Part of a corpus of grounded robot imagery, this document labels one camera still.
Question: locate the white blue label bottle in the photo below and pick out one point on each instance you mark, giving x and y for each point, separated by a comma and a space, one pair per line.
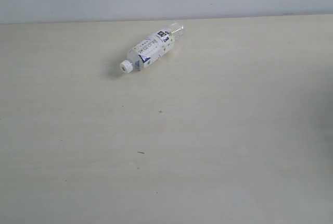
153, 47

